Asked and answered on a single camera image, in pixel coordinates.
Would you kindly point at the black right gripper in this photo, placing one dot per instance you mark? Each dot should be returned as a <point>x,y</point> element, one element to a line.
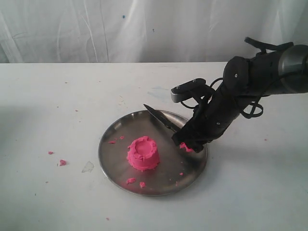
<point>210,124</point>

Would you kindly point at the black knife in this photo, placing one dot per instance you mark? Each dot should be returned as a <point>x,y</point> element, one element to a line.
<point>162,118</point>

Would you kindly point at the pink clay lump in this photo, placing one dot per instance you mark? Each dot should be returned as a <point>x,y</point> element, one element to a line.
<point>143,154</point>

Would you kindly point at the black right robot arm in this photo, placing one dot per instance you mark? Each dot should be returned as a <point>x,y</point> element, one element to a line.
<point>275,70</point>

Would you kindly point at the round steel plate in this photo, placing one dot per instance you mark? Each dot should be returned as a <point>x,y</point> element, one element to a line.
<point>176,170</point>

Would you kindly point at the clear tape scrap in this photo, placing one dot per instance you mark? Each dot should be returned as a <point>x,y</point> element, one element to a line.
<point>89,166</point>

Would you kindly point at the large pink dough crumb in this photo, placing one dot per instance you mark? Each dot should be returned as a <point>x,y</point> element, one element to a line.
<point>62,162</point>

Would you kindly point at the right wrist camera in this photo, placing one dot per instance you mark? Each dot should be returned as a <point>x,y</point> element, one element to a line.
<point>196,87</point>

